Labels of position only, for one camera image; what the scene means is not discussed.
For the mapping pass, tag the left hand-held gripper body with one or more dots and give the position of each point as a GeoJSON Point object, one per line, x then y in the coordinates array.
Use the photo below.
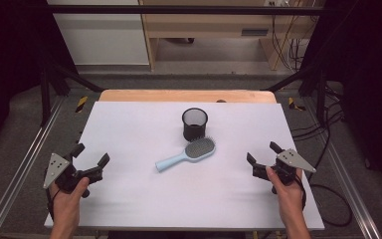
{"type": "Point", "coordinates": [67, 176]}

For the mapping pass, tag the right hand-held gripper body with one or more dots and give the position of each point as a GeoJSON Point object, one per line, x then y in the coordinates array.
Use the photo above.
{"type": "Point", "coordinates": [290, 162]}

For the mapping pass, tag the light blue hairbrush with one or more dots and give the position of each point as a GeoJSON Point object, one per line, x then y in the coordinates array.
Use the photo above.
{"type": "Point", "coordinates": [197, 149]}

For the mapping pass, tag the black mesh pen holder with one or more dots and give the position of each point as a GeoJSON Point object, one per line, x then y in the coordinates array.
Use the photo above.
{"type": "Point", "coordinates": [194, 131]}

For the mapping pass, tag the person's left hand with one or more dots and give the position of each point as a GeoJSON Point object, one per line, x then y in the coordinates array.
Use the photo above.
{"type": "Point", "coordinates": [66, 207]}

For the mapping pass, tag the person's right hand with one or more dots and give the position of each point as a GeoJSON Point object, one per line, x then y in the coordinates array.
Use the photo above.
{"type": "Point", "coordinates": [288, 199]}

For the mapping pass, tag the yellow black floor tape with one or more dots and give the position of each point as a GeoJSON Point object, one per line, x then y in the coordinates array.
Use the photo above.
{"type": "Point", "coordinates": [292, 103]}
{"type": "Point", "coordinates": [82, 104]}

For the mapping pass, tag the wooden table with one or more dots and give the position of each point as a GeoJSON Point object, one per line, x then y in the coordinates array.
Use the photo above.
{"type": "Point", "coordinates": [165, 95]}

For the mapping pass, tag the black curtain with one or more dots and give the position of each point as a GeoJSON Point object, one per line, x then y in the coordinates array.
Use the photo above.
{"type": "Point", "coordinates": [371, 83]}
{"type": "Point", "coordinates": [10, 66]}

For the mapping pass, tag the white cabinet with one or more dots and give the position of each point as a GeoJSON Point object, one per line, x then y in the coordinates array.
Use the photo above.
{"type": "Point", "coordinates": [102, 40]}

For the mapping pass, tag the beige wooden desk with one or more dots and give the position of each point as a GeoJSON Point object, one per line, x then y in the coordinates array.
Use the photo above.
{"type": "Point", "coordinates": [212, 23]}

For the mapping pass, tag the white power strip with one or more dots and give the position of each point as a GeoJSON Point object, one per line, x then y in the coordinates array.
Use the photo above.
{"type": "Point", "coordinates": [278, 2]}

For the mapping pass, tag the aluminium floor rail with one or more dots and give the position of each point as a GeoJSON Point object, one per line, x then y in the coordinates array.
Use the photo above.
{"type": "Point", "coordinates": [20, 169]}
{"type": "Point", "coordinates": [348, 186]}

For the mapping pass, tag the black frame stand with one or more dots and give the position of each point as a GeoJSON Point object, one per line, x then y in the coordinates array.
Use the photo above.
{"type": "Point", "coordinates": [46, 96]}
{"type": "Point", "coordinates": [321, 96]}

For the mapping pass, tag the black horizontal frame bar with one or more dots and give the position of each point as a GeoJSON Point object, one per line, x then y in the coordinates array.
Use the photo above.
{"type": "Point", "coordinates": [179, 9]}

